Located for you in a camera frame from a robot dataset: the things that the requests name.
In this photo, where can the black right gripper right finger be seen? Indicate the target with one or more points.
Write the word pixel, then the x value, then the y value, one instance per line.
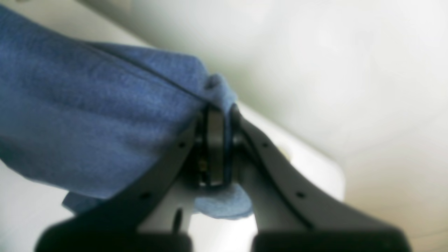
pixel 292 214

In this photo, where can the dark blue T-shirt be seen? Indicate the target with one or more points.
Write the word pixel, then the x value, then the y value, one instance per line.
pixel 89 117

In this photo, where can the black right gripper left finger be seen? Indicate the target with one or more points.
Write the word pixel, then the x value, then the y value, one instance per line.
pixel 152 214

